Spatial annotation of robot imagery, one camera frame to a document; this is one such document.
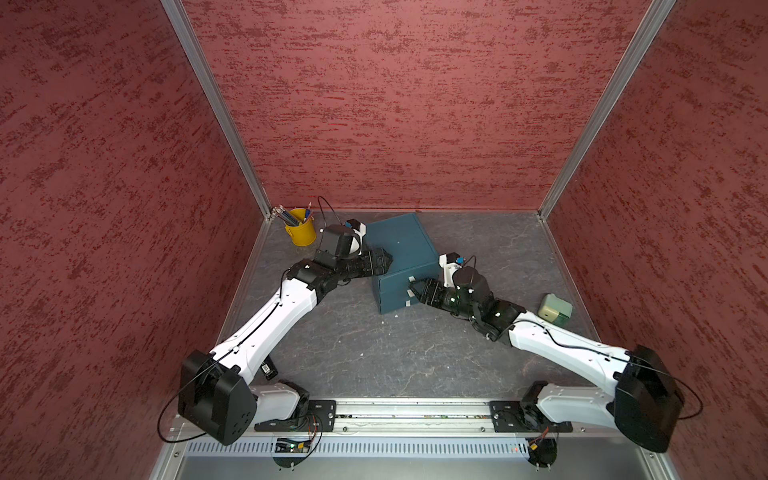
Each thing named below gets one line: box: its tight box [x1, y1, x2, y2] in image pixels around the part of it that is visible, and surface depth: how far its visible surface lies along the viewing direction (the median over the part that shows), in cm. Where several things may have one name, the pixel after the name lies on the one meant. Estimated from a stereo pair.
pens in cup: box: [270, 202, 313, 226], surface depth 103 cm
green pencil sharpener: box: [538, 293, 573, 326], surface depth 91 cm
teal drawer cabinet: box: [364, 213, 441, 315], surface depth 83 cm
